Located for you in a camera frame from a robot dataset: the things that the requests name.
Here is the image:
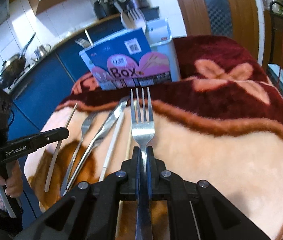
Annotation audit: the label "steel table knife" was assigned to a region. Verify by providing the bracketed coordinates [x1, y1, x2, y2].
[61, 96, 129, 195]

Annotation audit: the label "blue pink cardboard label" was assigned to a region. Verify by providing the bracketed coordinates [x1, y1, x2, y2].
[84, 27, 172, 91]

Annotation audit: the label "red floral plush blanket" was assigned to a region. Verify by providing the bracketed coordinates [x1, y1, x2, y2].
[24, 36, 283, 239]

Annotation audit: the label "beige plastic fork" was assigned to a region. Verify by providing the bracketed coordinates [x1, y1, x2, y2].
[127, 9, 146, 33]

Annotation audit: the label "wok with lid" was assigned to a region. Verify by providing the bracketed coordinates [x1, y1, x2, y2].
[0, 33, 36, 89]

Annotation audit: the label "white plastic chopstick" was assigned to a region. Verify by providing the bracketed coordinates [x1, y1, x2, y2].
[99, 112, 125, 181]

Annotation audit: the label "beige plastic spoon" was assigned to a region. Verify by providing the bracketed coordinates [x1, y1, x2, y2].
[120, 11, 136, 29]

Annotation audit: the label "wooden chopstick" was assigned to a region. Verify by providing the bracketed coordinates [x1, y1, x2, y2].
[84, 29, 94, 47]
[115, 135, 132, 237]
[44, 103, 78, 193]

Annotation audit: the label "light blue utensil holder box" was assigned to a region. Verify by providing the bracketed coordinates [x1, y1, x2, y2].
[78, 17, 181, 91]

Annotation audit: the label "blue lower kitchen cabinets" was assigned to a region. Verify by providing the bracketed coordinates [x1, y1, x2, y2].
[8, 16, 124, 140]

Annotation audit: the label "wooden door with glass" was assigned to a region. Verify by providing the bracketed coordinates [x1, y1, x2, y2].
[173, 0, 261, 59]

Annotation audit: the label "large steel fork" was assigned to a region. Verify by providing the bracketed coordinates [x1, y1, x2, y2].
[131, 87, 155, 239]

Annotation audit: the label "person's left hand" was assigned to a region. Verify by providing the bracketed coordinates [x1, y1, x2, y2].
[0, 160, 23, 212]

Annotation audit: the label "steel spoon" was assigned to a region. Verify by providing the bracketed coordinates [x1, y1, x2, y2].
[75, 38, 91, 48]

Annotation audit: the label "small steel fork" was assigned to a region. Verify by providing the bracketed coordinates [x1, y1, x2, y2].
[60, 112, 98, 197]

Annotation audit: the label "steel teapot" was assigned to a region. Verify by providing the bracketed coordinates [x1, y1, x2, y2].
[30, 44, 51, 62]

